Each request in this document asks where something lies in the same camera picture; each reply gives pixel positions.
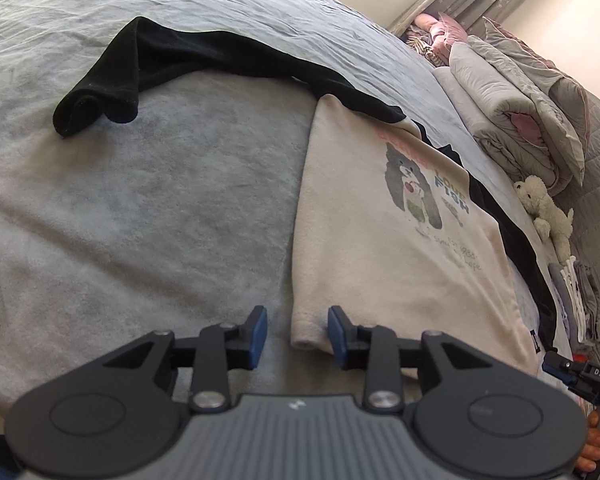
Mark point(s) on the grey pillow with small logo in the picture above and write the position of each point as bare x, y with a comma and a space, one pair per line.
565, 125

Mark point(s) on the pile of pink clothes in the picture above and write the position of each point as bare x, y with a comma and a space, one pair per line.
435, 35

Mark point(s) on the folded grey duvet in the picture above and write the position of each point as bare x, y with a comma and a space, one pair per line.
500, 115

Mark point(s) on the grey knit folded garment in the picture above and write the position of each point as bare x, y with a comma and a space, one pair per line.
557, 300

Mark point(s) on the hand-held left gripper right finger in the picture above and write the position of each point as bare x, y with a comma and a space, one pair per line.
337, 335

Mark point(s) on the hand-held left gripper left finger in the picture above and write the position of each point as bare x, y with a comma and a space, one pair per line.
257, 335

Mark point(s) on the grey bed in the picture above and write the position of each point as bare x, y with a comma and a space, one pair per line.
155, 185

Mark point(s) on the white plush dog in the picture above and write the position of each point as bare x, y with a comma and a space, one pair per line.
542, 207

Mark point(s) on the grey pillow with pink back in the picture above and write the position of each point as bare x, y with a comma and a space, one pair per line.
530, 45

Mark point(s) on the beige and black sweatshirt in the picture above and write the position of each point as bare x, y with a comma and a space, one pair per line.
380, 260

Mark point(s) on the white folded garment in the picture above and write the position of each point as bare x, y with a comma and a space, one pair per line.
571, 295

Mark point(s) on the person's right hand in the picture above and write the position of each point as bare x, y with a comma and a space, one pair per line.
592, 440

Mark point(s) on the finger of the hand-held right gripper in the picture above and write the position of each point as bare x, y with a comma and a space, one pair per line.
560, 366

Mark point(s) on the stack of folded clothes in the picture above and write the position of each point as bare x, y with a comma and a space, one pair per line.
590, 300

